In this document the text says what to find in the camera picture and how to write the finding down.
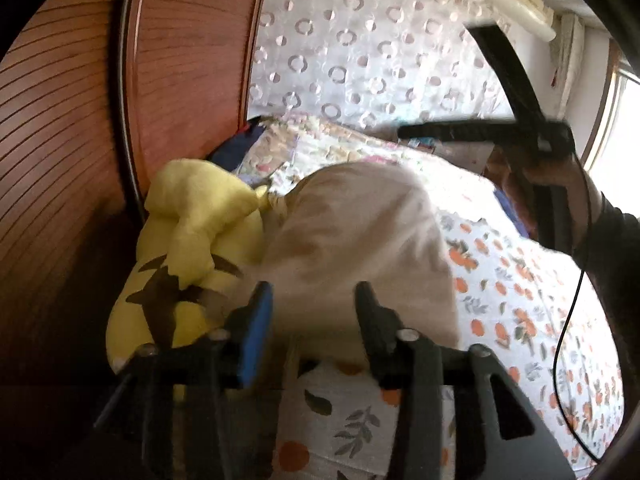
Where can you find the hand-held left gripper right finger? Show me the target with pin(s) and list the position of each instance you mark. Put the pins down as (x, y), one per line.
(370, 320)

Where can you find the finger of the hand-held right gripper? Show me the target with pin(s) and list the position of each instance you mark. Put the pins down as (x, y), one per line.
(460, 131)
(505, 70)

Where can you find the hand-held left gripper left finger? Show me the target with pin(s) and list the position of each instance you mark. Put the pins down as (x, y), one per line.
(255, 335)

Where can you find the pink printed t-shirt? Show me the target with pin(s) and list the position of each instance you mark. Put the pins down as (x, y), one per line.
(350, 230)

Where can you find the person's right forearm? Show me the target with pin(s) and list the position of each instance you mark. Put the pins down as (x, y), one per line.
(615, 240)

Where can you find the person's right hand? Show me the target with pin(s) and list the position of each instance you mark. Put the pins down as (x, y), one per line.
(580, 195)

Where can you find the bundled window curtain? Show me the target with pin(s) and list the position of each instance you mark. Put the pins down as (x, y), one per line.
(567, 55)

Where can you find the window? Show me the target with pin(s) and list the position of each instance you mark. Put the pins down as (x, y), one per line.
(620, 125)

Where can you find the circle patterned sheer curtain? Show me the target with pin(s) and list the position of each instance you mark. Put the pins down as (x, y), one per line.
(360, 60)

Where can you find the orange fruit print bedsheet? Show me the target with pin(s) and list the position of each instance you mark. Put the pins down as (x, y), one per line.
(500, 320)

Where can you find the yellow plush toy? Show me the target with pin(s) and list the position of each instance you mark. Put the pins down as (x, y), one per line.
(200, 200)

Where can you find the floral quilt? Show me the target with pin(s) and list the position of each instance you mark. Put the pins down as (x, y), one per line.
(310, 135)

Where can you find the wooden wardrobe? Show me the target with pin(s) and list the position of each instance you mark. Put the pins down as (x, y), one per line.
(190, 60)

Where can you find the wall air conditioner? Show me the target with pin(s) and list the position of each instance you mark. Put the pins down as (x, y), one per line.
(525, 10)

